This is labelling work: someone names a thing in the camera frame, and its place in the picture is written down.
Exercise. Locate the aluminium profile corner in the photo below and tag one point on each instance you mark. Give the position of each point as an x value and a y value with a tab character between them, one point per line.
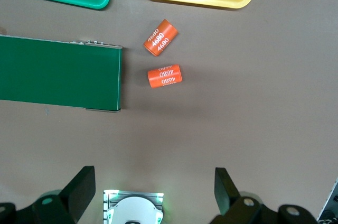
330	205

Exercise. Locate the orange canister white print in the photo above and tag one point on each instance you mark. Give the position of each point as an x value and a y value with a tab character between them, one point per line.
161	37
165	76

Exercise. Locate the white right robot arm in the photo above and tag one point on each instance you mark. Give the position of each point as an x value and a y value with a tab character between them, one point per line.
134	212

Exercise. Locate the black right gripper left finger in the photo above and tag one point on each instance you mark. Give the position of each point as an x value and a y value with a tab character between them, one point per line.
79	189

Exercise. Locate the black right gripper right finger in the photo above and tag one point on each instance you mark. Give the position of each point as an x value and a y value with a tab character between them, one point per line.
227	195

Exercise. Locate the green conveyor belt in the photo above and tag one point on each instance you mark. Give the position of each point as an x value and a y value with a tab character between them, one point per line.
58	73

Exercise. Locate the brown tape piece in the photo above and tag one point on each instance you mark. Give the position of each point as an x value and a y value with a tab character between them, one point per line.
2	30

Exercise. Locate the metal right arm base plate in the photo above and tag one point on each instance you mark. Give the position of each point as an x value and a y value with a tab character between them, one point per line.
111	195

